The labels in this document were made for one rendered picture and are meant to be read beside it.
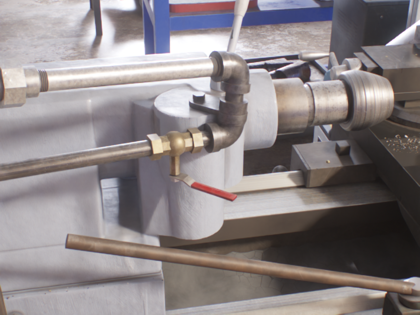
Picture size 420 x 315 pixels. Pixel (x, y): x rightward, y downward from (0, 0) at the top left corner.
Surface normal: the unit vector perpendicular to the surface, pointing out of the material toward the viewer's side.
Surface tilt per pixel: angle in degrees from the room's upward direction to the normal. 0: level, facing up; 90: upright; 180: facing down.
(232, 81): 81
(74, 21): 0
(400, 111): 50
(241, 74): 90
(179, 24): 90
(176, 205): 90
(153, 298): 90
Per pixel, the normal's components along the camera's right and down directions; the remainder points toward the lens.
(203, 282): -0.33, -0.70
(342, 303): 0.15, -0.22
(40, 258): 0.17, 0.00
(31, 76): 0.43, -0.34
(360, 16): -0.99, 0.08
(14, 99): 0.47, 0.58
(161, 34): 0.19, 0.47
